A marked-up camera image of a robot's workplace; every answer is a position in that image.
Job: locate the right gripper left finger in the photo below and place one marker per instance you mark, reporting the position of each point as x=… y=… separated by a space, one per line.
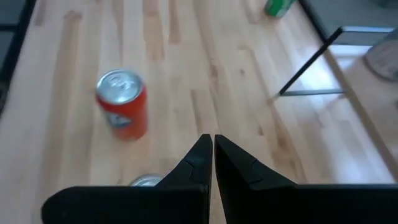
x=130 y=205

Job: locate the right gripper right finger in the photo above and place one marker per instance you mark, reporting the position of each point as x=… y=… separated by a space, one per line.
x=280 y=205

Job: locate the red Fanta strawberry can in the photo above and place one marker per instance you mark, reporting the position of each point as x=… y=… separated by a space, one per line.
x=127 y=115

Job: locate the green Sprite can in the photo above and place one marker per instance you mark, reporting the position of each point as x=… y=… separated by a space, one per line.
x=278 y=7

